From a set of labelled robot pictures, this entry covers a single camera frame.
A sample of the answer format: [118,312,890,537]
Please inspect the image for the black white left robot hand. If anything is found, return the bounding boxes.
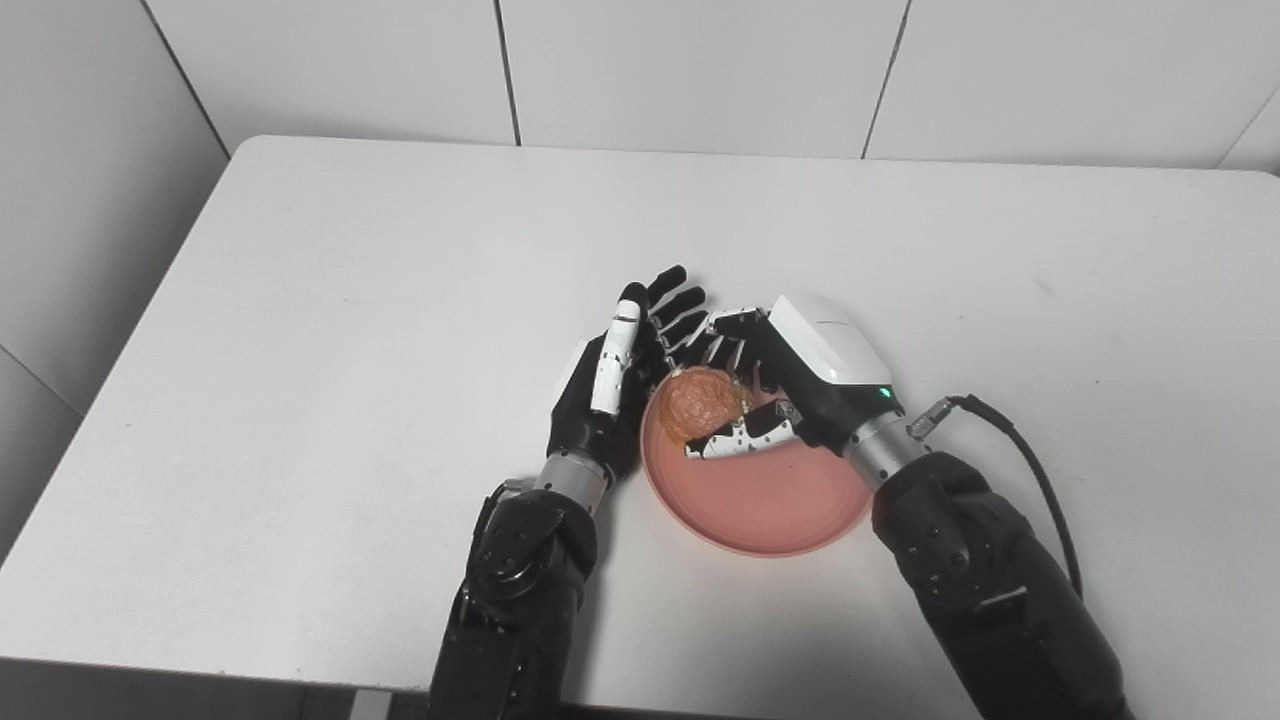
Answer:
[546,264,709,463]

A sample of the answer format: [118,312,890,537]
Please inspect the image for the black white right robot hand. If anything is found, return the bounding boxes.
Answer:
[680,293,906,461]

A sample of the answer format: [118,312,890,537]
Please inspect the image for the orange cream puff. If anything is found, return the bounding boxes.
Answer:
[657,366,751,448]

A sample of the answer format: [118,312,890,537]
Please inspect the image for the pink round plate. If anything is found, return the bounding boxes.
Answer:
[640,385,876,558]

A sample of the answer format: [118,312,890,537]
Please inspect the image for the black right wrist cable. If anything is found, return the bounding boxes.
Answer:
[907,394,1086,601]

